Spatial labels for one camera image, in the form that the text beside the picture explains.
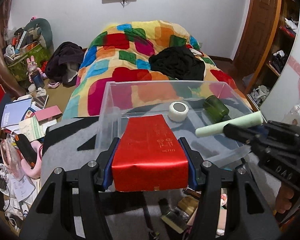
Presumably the person's right hand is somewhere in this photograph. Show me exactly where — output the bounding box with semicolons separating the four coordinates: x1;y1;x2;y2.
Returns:
275;183;294;213

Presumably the gold green rectangular case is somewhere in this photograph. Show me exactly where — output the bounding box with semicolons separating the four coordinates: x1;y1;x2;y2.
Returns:
161;211;187;234

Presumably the colourful patchwork quilt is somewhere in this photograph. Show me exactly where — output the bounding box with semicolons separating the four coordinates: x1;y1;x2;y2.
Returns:
63;20;247;119

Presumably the pink small box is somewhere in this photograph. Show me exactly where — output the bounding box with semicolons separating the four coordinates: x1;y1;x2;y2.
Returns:
34;105;62;122

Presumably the green storage basket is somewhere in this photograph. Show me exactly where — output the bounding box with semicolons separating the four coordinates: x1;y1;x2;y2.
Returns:
6;43;52;82

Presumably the grey green neck pillow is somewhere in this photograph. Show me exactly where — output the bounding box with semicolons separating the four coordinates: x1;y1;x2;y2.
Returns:
24;18;52;49

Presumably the dark green jar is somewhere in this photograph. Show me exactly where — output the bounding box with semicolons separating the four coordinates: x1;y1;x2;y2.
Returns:
203;95;231;123

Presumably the wooden shelf unit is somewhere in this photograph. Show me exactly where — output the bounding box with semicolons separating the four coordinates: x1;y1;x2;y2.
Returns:
245;0;300;111

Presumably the clear plastic storage bin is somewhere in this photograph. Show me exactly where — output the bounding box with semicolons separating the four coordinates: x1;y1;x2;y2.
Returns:
96;81;252;167

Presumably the rabbit figure toy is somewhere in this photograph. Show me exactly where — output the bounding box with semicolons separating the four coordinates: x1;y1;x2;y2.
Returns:
26;56;47;89

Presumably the black orange handheld tool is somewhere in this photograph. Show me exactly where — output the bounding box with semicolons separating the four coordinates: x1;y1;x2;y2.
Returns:
15;134;37;168

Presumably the gold brown cosmetic box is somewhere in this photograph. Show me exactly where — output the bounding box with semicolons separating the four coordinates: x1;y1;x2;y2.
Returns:
177;196;199;216

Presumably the white tape roll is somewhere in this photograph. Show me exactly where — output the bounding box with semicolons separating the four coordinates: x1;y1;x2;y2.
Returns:
168;101;189;122

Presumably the light green tube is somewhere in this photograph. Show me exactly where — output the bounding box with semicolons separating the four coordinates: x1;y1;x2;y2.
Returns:
195;111;264;138

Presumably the red rectangular gift box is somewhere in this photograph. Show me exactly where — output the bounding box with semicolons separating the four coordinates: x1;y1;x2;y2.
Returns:
111;115;189;192

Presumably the blue notebook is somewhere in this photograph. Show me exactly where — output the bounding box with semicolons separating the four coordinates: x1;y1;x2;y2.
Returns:
1;98;32;128

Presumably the wooden door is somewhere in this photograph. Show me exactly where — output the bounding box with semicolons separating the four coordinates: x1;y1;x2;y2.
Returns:
234;0;282;94

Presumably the black garment on quilt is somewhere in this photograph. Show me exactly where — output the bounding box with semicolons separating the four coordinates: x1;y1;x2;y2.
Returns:
148;46;205;81

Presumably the dark clothes pile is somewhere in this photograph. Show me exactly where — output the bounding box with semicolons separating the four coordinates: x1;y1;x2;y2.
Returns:
45;42;84;87

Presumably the grey black striped blanket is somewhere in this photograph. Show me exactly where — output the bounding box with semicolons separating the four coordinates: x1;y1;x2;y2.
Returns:
40;115;281;240

